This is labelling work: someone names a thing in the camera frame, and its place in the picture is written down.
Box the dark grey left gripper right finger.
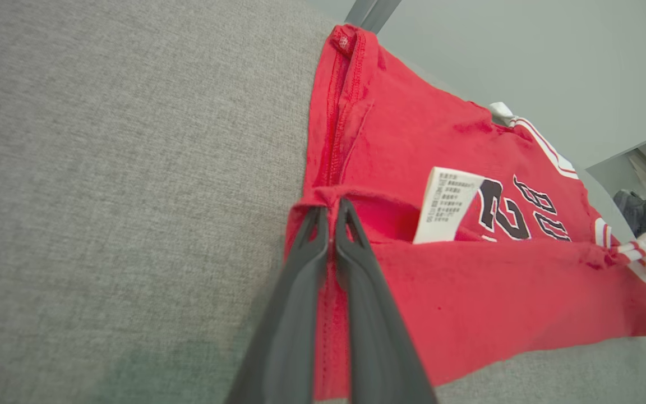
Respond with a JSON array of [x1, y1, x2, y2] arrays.
[[334, 197, 439, 404]]

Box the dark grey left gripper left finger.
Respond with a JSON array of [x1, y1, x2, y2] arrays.
[[225, 206, 330, 404]]

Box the red basketball jersey white sleeves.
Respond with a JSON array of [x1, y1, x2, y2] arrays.
[[283, 24, 646, 402]]

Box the grey partition post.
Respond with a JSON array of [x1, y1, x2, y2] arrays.
[[359, 0, 403, 35], [344, 0, 381, 31]]

